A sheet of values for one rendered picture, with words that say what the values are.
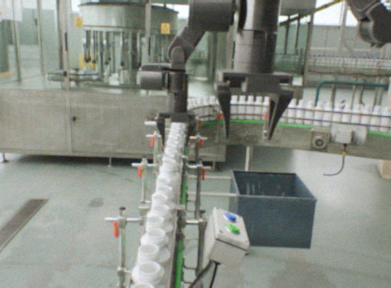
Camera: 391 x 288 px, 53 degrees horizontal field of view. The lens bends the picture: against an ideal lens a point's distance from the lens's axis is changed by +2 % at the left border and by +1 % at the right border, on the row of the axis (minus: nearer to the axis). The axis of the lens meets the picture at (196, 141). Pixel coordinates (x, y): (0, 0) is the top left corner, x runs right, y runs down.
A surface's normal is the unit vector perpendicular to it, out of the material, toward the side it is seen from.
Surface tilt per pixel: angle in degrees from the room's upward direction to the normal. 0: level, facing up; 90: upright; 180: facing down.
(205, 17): 115
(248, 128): 90
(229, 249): 90
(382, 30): 92
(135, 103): 90
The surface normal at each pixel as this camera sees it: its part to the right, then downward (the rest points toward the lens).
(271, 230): 0.00, 0.25
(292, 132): -0.30, 0.22
